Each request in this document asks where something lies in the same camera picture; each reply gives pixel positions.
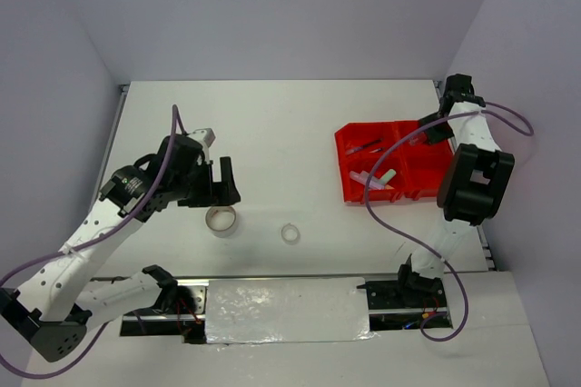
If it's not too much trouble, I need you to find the small clear tape roll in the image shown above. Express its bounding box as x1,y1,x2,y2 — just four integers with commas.
281,223,300,245

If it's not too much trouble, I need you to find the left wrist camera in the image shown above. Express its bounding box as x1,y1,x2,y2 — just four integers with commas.
189,128,215,149

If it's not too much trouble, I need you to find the blue pen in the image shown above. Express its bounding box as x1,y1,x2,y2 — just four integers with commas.
345,146,384,156
345,138,382,155

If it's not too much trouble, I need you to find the large tape roll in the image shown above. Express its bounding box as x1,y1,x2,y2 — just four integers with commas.
204,206,238,238

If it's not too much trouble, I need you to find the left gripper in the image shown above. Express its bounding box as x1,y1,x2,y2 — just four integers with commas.
171,156,241,208

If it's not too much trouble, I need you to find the blue spray bottle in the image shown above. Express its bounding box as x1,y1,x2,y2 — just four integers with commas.
409,132,428,146

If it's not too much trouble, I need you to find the pink highlighter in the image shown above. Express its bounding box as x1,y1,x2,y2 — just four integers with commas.
349,171,393,190

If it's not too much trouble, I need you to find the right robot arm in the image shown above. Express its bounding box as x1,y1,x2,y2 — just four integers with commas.
394,74,515,306

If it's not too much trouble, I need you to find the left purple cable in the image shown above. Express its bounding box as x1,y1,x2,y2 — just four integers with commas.
0,104,187,380

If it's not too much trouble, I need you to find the green highlighter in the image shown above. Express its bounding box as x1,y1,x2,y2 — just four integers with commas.
380,169,397,184

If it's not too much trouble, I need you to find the white foil panel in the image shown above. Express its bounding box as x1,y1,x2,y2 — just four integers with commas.
205,277,373,344

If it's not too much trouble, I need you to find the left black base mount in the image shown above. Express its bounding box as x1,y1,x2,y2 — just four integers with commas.
142,265,206,344

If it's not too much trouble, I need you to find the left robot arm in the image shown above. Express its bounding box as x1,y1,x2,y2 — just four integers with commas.
1,129,241,362

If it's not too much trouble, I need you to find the red compartment tray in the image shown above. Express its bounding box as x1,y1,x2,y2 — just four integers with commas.
334,121,453,203

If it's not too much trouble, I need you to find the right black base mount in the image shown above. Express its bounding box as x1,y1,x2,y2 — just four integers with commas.
357,280,452,332

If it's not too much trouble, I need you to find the purple highlighter cap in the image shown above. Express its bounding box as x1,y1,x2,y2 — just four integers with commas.
369,180,385,190

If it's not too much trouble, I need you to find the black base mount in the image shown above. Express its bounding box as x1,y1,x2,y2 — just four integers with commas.
142,265,206,344
357,280,452,332

